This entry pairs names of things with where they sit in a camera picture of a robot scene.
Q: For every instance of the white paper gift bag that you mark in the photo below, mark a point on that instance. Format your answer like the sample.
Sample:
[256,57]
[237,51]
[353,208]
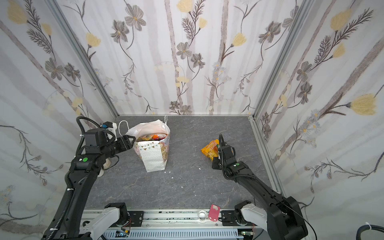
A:
[154,154]

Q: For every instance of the yellow snack box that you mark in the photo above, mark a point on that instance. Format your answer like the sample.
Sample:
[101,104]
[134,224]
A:
[211,150]

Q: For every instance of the small orange snack packet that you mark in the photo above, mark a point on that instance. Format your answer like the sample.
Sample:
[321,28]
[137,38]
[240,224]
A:
[152,137]

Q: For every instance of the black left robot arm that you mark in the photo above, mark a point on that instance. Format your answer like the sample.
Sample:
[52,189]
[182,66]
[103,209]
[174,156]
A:
[84,171]

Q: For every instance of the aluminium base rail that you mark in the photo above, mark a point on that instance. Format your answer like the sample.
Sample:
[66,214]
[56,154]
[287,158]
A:
[117,215]

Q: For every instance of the white plastic bottle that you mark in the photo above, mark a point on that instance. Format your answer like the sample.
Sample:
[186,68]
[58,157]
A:
[101,173]

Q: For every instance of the pink tag on rail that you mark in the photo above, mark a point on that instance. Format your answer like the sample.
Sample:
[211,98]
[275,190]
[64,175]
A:
[214,213]

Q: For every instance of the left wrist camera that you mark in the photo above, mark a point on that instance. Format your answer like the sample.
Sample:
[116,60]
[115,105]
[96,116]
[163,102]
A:
[102,136]

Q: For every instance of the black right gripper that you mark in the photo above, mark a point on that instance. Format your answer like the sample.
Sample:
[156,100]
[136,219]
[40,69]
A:
[224,157]

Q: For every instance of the white round knob on rail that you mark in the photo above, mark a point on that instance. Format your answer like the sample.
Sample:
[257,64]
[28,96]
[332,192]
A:
[202,215]

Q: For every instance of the round beige floor disc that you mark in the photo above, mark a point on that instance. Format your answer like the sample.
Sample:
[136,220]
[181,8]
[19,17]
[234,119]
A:
[107,164]

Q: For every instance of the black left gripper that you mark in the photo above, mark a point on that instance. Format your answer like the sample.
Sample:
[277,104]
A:
[125,143]

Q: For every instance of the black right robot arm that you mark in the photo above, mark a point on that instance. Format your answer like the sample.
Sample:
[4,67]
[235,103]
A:
[280,217]

